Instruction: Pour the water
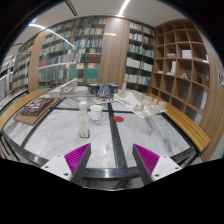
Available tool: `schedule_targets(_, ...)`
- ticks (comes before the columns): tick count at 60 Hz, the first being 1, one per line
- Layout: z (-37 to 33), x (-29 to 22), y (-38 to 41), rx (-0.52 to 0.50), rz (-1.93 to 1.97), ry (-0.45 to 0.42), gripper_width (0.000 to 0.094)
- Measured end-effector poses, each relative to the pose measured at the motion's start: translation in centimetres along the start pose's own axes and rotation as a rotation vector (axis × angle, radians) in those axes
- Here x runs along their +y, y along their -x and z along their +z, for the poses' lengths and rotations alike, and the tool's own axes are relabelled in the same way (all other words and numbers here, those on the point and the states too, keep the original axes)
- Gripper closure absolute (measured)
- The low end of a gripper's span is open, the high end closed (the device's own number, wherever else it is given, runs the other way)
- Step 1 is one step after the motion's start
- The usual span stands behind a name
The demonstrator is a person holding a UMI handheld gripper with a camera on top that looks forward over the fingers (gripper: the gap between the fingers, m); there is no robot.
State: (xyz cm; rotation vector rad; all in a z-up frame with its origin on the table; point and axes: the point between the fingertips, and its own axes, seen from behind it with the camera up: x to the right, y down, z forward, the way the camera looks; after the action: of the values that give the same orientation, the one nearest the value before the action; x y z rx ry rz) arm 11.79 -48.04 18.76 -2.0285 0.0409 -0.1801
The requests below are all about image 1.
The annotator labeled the wooden bench right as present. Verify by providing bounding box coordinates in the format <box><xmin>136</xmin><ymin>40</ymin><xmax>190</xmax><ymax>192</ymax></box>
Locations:
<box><xmin>144</xmin><ymin>92</ymin><xmax>212</xmax><ymax>153</ymax></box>

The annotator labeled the dark grey building model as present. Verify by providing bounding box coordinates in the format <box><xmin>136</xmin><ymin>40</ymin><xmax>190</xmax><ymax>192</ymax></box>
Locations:
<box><xmin>88</xmin><ymin>83</ymin><xmax>118</xmax><ymax>98</ymax></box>

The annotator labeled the white building model left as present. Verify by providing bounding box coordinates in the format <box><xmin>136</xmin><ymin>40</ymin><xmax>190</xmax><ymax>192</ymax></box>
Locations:
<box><xmin>50</xmin><ymin>78</ymin><xmax>88</xmax><ymax>98</ymax></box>

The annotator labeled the large bookshelf with books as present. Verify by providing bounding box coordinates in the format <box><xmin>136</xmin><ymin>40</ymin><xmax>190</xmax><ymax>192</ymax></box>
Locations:
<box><xmin>9</xmin><ymin>16</ymin><xmax>107</xmax><ymax>90</ymax></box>

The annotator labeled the flat white model centre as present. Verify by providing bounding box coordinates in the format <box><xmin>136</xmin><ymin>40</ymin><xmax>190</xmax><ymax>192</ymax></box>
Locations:
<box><xmin>88</xmin><ymin>96</ymin><xmax>117</xmax><ymax>104</ymax></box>

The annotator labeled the right bookshelf with books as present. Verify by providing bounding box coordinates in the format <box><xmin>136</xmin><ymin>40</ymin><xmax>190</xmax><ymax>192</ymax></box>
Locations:
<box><xmin>124</xmin><ymin>21</ymin><xmax>155</xmax><ymax>92</ymax></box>

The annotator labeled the wooden cubby shelf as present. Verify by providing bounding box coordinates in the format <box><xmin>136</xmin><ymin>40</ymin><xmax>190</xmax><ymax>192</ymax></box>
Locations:
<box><xmin>150</xmin><ymin>19</ymin><xmax>210</xmax><ymax>125</ymax></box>

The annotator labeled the clear plastic water bottle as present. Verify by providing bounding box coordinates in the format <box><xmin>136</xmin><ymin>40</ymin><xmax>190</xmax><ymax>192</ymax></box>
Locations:
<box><xmin>79</xmin><ymin>101</ymin><xmax>90</xmax><ymax>138</ymax></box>

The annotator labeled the white city model right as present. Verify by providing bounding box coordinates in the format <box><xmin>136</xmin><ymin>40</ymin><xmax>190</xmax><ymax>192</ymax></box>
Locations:
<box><xmin>114</xmin><ymin>90</ymin><xmax>167</xmax><ymax>118</ymax></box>

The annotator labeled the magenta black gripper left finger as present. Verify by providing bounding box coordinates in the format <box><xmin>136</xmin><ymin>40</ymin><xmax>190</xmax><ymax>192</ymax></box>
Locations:
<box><xmin>42</xmin><ymin>143</ymin><xmax>91</xmax><ymax>185</ymax></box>

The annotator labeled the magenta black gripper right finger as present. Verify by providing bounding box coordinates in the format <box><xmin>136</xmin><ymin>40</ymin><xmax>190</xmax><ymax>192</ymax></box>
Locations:
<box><xmin>132</xmin><ymin>144</ymin><xmax>181</xmax><ymax>185</ymax></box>

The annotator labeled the red round coaster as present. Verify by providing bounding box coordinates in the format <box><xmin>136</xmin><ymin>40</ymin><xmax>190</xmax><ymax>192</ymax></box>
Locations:
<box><xmin>113</xmin><ymin>116</ymin><xmax>124</xmax><ymax>122</ymax></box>

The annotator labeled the white box on shelf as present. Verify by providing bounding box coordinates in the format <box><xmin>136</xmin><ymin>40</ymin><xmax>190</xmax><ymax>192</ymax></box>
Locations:
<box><xmin>182</xmin><ymin>50</ymin><xmax>192</xmax><ymax>59</ymax></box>

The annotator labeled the brown architectural model on board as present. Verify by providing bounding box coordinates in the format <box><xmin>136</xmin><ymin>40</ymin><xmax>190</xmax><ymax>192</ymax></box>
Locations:
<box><xmin>14</xmin><ymin>98</ymin><xmax>59</xmax><ymax>125</ymax></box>

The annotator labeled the white paper cup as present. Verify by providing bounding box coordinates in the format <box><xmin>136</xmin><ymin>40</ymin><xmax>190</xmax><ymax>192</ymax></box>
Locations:
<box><xmin>90</xmin><ymin>105</ymin><xmax>102</xmax><ymax>121</ymax></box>

